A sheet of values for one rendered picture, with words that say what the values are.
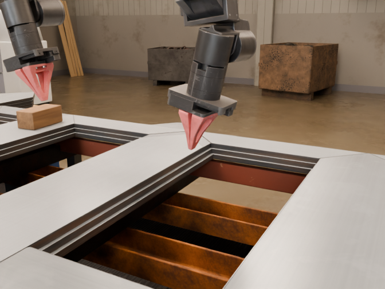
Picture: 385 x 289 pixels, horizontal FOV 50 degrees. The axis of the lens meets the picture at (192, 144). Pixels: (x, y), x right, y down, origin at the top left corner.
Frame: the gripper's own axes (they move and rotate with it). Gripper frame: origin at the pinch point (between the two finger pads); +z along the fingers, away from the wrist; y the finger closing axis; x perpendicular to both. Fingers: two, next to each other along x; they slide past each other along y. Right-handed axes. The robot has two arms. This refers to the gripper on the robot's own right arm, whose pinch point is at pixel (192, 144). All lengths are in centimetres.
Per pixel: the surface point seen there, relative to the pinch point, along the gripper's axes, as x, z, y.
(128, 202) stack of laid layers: 7.6, 11.5, 6.3
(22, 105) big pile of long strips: -48, 34, 97
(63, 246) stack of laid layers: 23.5, 11.8, 5.6
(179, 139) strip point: -26.4, 12.2, 15.9
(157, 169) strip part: -4.9, 10.3, 8.6
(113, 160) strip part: -4.9, 12.9, 19.7
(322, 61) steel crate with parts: -606, 64, 90
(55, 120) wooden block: -24, 20, 56
